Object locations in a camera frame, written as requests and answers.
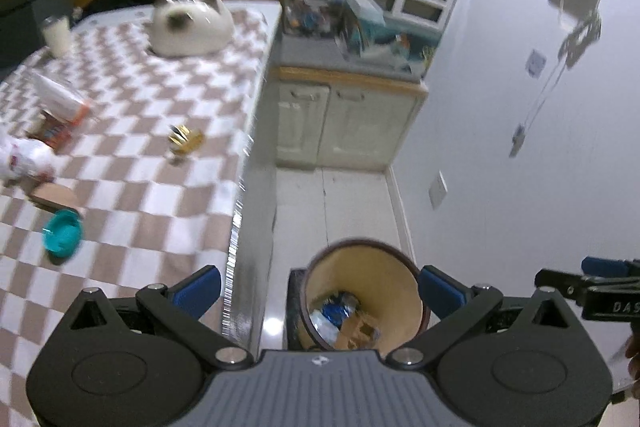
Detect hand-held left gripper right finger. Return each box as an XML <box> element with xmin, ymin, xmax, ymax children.
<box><xmin>387</xmin><ymin>266</ymin><xmax>577</xmax><ymax>370</ymax></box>

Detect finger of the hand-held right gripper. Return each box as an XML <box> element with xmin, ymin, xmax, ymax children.
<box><xmin>581</xmin><ymin>257</ymin><xmax>640</xmax><ymax>279</ymax></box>
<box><xmin>535</xmin><ymin>269</ymin><xmax>640</xmax><ymax>322</ymax></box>

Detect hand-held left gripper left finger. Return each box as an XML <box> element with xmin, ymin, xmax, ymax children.
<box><xmin>60</xmin><ymin>266</ymin><xmax>253</xmax><ymax>370</ymax></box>

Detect beige bin brown rim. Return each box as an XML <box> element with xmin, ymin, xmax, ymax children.
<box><xmin>287</xmin><ymin>238</ymin><xmax>432</xmax><ymax>352</ymax></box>

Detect blue snack bag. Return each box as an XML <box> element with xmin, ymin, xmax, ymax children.
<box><xmin>320</xmin><ymin>291</ymin><xmax>362</xmax><ymax>327</ymax></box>

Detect gold foil wrapper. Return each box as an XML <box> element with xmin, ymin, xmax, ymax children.
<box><xmin>167</xmin><ymin>123</ymin><xmax>204</xmax><ymax>156</ymax></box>

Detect red snack packet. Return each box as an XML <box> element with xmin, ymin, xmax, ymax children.
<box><xmin>27</xmin><ymin>109</ymin><xmax>76</xmax><ymax>152</ymax></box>

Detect white plastic bag red print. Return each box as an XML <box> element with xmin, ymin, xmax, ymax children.
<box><xmin>0</xmin><ymin>132</ymin><xmax>56</xmax><ymax>184</ymax></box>

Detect white orange plastic wrapper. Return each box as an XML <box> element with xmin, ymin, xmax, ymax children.
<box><xmin>30</xmin><ymin>72</ymin><xmax>93</xmax><ymax>126</ymax></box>

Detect white table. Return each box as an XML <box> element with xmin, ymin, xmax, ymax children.
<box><xmin>75</xmin><ymin>0</ymin><xmax>283</xmax><ymax>353</ymax></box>

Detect cream cabinet grey top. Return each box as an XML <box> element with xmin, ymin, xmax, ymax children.
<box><xmin>274</xmin><ymin>32</ymin><xmax>430</xmax><ymax>170</ymax></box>

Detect teal storage box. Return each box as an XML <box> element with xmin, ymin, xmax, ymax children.
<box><xmin>342</xmin><ymin>0</ymin><xmax>441</xmax><ymax>74</ymax></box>

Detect cream cup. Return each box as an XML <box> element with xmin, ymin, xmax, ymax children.
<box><xmin>41</xmin><ymin>15</ymin><xmax>75</xmax><ymax>58</ymax></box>

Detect clear storage box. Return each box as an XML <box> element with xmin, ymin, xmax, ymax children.
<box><xmin>282</xmin><ymin>0</ymin><xmax>351</xmax><ymax>38</ymax></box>

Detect grey storage box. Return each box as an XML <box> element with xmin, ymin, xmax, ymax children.
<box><xmin>0</xmin><ymin>0</ymin><xmax>76</xmax><ymax>68</ymax></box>

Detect white wall socket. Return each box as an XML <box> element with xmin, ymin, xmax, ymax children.
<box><xmin>429</xmin><ymin>171</ymin><xmax>448</xmax><ymax>210</ymax></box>

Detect small white wall card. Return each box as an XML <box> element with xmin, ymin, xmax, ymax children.
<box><xmin>527</xmin><ymin>49</ymin><xmax>547</xmax><ymax>80</ymax></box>

